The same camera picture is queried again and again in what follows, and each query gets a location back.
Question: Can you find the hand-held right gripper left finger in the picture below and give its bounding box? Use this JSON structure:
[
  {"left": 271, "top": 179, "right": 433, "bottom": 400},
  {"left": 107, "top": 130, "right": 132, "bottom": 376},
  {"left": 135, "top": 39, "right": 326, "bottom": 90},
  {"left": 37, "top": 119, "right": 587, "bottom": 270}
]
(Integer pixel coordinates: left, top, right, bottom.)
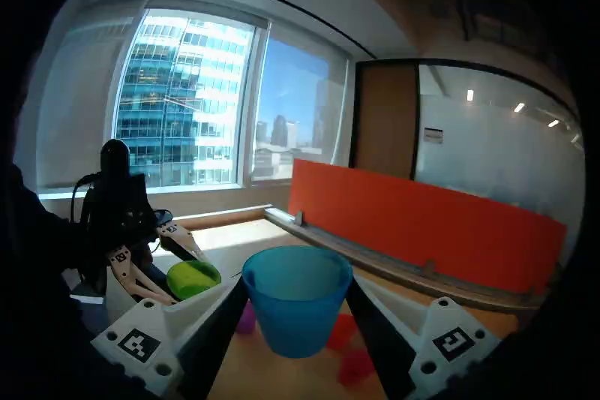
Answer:
[{"left": 91, "top": 274, "right": 250, "bottom": 400}]

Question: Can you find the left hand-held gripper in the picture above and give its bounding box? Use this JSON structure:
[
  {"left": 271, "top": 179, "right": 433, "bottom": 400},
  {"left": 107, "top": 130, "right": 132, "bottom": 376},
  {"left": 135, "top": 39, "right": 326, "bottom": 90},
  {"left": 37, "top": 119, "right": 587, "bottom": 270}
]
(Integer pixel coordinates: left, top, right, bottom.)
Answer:
[{"left": 73, "top": 138, "right": 213, "bottom": 306}]

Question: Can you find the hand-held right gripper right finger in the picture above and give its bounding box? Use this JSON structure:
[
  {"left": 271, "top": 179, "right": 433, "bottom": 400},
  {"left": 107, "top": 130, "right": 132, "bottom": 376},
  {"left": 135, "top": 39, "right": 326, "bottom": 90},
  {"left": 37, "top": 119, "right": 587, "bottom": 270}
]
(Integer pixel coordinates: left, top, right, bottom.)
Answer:
[{"left": 344, "top": 273, "right": 503, "bottom": 400}]

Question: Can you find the green plastic cup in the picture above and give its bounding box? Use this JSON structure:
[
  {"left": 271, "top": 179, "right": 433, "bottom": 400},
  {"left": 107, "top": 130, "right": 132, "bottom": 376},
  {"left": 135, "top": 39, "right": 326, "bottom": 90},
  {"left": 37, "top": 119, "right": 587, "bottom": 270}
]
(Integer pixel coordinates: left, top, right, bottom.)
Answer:
[{"left": 166, "top": 259, "right": 223, "bottom": 302}]

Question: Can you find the blue plastic cup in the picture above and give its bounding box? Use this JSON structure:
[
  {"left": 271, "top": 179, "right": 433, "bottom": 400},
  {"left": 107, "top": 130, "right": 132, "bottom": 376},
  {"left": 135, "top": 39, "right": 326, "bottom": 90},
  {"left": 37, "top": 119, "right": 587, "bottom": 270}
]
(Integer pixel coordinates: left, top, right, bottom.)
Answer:
[{"left": 241, "top": 245, "right": 355, "bottom": 359}]

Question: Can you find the person's left forearm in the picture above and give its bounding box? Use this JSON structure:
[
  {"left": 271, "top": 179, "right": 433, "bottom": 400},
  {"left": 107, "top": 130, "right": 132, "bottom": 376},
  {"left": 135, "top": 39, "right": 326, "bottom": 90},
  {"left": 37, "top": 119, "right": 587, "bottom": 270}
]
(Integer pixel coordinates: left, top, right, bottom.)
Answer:
[{"left": 7, "top": 164, "right": 95, "bottom": 281}]

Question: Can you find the red plastic cup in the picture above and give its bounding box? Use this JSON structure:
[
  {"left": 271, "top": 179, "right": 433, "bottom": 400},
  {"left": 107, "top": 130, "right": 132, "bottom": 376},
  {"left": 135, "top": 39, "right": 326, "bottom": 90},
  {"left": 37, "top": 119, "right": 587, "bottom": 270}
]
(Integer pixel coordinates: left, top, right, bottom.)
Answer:
[
  {"left": 325, "top": 313, "right": 363, "bottom": 352},
  {"left": 337, "top": 347, "right": 377, "bottom": 387}
]

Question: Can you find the purple plastic cup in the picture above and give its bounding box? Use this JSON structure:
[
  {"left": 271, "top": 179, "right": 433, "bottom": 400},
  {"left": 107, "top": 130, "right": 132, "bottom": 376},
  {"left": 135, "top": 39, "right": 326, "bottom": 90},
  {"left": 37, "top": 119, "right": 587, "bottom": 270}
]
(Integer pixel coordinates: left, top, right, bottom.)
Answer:
[{"left": 235, "top": 301, "right": 257, "bottom": 335}]

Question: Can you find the red desk screen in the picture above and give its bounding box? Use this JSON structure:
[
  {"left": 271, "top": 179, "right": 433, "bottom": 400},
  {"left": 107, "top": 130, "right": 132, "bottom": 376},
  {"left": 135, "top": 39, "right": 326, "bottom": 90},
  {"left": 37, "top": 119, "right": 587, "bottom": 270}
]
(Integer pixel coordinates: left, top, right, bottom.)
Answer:
[{"left": 263, "top": 158, "right": 569, "bottom": 313}]

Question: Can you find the black cable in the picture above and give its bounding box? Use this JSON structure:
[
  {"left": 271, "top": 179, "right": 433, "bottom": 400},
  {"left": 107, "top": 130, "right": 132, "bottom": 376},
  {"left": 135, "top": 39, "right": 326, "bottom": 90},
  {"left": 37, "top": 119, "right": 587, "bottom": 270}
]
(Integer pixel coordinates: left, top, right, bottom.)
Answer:
[{"left": 70, "top": 173, "right": 102, "bottom": 224}]

